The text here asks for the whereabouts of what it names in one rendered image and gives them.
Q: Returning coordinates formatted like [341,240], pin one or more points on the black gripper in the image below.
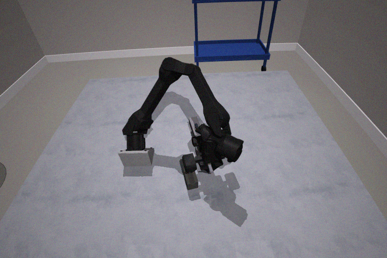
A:
[207,157]

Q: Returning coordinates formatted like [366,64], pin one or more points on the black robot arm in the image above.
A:
[211,138]

